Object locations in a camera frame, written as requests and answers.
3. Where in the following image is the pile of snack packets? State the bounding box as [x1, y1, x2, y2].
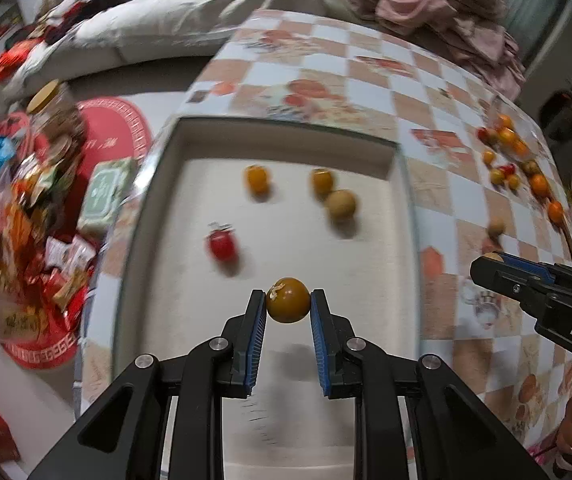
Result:
[0, 110, 99, 346]

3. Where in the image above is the red snack bag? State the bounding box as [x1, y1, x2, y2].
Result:
[0, 37, 41, 86]

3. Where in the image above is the brown curved stick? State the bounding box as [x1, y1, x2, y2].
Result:
[557, 217, 572, 267]

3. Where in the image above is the orange kumquat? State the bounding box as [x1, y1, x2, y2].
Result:
[244, 164, 271, 198]
[310, 167, 337, 198]

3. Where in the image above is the red round mat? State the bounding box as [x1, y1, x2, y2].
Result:
[0, 97, 154, 371]

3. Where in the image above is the dark round object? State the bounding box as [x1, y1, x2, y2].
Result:
[538, 87, 572, 143]

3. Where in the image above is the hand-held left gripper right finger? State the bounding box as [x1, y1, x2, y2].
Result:
[310, 289, 549, 480]

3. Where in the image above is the red cherry tomato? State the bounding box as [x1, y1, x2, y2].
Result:
[207, 223, 239, 264]

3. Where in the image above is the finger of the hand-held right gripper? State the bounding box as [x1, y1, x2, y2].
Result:
[469, 258, 547, 312]
[486, 253, 556, 283]

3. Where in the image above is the pink blanket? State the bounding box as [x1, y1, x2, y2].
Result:
[320, 0, 527, 98]

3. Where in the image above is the green patterned box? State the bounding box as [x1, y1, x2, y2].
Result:
[76, 157, 136, 236]

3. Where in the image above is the jar with yellow lid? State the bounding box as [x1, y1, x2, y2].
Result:
[26, 80, 84, 146]

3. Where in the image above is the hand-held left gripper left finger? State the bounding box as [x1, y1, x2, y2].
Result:
[28, 289, 269, 480]

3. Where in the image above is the checked printed tablecloth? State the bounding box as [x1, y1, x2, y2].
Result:
[73, 9, 572, 456]

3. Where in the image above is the pile of small mixed fruits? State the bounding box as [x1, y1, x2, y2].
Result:
[476, 113, 566, 223]

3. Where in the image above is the brownish orange round fruit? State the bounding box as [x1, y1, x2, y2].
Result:
[266, 277, 311, 325]

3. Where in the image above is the white rectangular tray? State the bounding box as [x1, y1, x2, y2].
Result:
[110, 116, 423, 480]

